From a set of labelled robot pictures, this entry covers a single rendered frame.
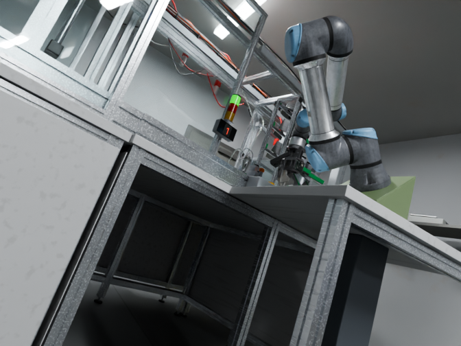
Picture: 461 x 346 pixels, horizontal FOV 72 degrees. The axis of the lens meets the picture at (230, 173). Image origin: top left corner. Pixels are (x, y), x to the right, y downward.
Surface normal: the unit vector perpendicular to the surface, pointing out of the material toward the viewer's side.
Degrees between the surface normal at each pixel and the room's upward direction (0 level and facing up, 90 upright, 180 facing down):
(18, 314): 90
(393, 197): 90
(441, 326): 90
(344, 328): 90
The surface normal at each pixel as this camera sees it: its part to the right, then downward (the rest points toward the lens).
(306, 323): -0.80, -0.40
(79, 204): 0.65, 0.04
